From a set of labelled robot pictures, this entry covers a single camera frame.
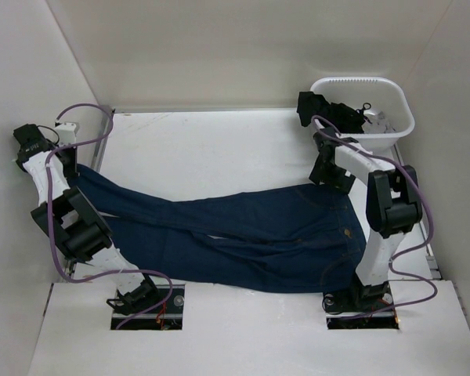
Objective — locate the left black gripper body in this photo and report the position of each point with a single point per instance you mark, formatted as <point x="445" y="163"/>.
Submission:
<point x="70" y="161"/>

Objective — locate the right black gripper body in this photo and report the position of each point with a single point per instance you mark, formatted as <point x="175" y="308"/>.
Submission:
<point x="331" y="175"/>

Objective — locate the dark blue denim trousers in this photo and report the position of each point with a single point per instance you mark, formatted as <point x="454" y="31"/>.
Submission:
<point x="295" y="239"/>

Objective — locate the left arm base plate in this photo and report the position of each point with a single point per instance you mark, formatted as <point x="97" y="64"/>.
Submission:
<point x="166" y="317"/>

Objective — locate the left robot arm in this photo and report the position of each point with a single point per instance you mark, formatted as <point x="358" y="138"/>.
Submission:
<point x="80" y="232"/>

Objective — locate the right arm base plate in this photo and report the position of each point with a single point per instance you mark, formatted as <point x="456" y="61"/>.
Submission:
<point x="359" y="307"/>

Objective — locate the white patterned garment in basket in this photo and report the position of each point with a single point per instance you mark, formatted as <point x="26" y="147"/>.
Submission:
<point x="377" y="123"/>

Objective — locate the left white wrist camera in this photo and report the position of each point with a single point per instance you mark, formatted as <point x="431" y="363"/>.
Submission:
<point x="67" y="132"/>

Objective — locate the white plastic basket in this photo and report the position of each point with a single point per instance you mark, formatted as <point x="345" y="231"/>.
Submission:
<point x="383" y="103"/>

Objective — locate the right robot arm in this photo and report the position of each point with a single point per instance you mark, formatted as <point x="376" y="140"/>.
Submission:
<point x="393" y="207"/>

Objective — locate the black garment in basket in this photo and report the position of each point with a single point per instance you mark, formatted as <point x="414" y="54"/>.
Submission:
<point x="344" y="118"/>

